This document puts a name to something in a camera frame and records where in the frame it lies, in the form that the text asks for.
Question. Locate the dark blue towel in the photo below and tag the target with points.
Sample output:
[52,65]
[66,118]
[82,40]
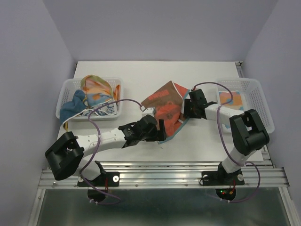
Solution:
[72,108]

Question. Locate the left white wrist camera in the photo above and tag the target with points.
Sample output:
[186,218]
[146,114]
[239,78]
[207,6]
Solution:
[149,111]

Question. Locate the right white plastic basket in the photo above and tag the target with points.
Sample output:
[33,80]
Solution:
[247,94]

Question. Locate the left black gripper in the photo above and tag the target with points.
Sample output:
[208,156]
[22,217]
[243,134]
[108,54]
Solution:
[158,135]

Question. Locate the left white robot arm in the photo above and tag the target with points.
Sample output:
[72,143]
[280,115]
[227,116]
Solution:
[72,155]

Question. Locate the orange pastel patterned towel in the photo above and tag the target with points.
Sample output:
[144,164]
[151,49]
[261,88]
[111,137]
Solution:
[98,90]

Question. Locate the orange brown bear towel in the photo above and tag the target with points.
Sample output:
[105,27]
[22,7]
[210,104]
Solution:
[168,102]

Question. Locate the left white plastic basket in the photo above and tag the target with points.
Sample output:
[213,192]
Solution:
[71,85]

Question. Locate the white plastic basket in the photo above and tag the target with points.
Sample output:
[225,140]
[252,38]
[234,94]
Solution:
[247,94]
[71,85]

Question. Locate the aluminium mounting rail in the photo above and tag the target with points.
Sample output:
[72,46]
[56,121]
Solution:
[151,174]

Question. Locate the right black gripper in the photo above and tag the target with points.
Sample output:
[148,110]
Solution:
[186,112]

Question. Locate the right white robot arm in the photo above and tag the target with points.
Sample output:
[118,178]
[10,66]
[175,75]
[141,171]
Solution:
[248,135]

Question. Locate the blue polka dot towel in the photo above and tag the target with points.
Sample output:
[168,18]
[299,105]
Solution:
[232,99]

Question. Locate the white blue print towel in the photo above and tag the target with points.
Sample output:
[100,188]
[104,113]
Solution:
[107,109]

